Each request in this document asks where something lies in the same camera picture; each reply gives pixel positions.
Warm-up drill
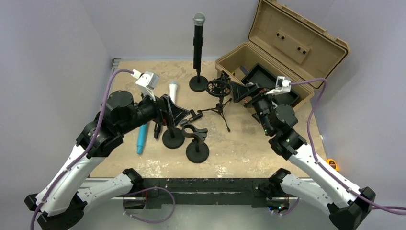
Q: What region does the white microphone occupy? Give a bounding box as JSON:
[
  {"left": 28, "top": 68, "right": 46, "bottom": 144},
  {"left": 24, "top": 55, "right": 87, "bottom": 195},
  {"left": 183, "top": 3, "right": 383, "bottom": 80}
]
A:
[{"left": 169, "top": 80, "right": 178, "bottom": 104}]

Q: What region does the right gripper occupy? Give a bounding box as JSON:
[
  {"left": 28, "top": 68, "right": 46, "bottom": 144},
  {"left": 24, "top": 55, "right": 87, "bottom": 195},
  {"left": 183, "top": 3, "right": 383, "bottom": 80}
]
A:
[{"left": 230, "top": 80, "right": 278, "bottom": 134}]

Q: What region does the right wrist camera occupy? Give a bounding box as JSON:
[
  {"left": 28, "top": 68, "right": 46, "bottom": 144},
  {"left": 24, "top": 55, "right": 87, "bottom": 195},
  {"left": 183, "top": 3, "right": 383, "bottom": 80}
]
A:
[{"left": 266, "top": 76, "right": 291, "bottom": 96}]

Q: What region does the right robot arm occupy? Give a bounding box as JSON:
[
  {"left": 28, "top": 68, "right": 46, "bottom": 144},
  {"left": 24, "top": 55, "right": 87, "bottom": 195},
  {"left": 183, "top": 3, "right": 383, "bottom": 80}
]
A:
[{"left": 230, "top": 82, "right": 376, "bottom": 230}]

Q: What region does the yellow tape measure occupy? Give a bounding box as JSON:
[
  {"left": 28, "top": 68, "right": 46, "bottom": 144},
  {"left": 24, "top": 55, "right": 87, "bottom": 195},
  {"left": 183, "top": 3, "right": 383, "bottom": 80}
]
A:
[{"left": 326, "top": 158, "right": 339, "bottom": 172}]

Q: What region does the small black microphone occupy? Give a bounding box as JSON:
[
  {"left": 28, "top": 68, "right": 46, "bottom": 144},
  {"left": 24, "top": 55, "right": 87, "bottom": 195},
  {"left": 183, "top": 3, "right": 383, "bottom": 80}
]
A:
[{"left": 154, "top": 123, "right": 162, "bottom": 139}]

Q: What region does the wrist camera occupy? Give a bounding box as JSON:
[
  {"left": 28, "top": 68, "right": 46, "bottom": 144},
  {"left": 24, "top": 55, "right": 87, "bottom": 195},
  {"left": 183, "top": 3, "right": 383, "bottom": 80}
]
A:
[
  {"left": 266, "top": 76, "right": 291, "bottom": 96},
  {"left": 132, "top": 69, "right": 160, "bottom": 101}
]

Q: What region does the clip stand round base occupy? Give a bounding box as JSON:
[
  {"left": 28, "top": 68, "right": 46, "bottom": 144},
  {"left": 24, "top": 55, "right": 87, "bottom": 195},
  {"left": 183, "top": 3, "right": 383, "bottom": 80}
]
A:
[{"left": 182, "top": 123, "right": 210, "bottom": 163}]

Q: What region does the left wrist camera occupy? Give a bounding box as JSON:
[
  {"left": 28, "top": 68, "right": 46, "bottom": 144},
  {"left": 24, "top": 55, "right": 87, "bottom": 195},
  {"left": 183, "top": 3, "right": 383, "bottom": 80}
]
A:
[{"left": 132, "top": 69, "right": 160, "bottom": 101}]

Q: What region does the tripod stand with shock mount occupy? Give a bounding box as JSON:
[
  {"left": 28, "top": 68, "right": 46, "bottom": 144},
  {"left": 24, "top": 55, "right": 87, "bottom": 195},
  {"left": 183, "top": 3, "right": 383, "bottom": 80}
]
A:
[{"left": 197, "top": 71, "right": 232, "bottom": 132}]

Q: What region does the black toolbox tray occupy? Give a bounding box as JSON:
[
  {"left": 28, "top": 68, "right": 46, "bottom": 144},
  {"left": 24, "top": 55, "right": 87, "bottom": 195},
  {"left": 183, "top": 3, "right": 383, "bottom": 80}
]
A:
[{"left": 241, "top": 63, "right": 300, "bottom": 107}]

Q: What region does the tan plastic toolbox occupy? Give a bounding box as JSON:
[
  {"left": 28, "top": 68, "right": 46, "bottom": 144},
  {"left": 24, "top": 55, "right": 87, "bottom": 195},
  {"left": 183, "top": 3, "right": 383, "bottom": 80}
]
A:
[{"left": 215, "top": 0, "right": 350, "bottom": 112}]

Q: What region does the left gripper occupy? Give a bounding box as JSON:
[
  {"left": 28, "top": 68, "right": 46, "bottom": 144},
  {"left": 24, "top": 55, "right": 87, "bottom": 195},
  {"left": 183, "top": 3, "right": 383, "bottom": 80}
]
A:
[{"left": 118, "top": 87, "right": 189, "bottom": 135}]

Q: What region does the tall black silver microphone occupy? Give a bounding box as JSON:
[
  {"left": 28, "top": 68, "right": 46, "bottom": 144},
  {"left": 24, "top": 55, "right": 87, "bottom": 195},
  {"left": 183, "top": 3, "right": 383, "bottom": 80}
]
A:
[{"left": 193, "top": 12, "right": 205, "bottom": 70}]

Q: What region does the round base tall stand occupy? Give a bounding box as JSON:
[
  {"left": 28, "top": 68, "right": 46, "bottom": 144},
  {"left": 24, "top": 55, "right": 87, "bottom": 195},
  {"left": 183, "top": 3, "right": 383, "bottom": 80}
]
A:
[{"left": 189, "top": 69, "right": 208, "bottom": 92}]

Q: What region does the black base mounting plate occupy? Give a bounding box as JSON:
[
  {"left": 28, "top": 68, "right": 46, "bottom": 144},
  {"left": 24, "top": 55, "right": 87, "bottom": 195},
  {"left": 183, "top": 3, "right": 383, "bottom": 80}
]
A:
[{"left": 124, "top": 178, "right": 291, "bottom": 209}]

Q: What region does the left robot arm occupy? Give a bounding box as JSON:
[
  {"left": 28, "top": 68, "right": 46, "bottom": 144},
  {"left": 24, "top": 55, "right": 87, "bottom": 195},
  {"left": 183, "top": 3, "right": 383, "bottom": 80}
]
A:
[{"left": 25, "top": 91, "right": 190, "bottom": 230}]

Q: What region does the blue microphone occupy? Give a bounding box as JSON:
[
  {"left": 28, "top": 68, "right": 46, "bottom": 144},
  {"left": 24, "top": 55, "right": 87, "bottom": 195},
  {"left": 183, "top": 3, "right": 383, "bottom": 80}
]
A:
[{"left": 137, "top": 123, "right": 149, "bottom": 155}]

